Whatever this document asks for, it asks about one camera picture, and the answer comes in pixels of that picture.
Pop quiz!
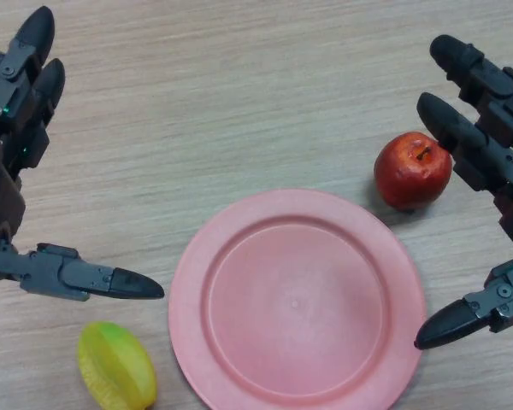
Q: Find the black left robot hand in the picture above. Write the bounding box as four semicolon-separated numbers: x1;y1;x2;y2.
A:
0;7;166;317

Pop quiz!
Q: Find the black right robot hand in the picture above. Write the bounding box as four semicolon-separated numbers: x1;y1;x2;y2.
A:
413;34;513;351

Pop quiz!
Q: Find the red apple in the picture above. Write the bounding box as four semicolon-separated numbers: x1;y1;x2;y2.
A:
374;131;453;210

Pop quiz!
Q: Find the pink round plate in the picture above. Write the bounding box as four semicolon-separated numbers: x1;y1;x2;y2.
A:
168;188;427;410

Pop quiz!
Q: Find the yellow green starfruit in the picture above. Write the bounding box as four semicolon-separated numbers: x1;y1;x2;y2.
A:
76;320;158;410

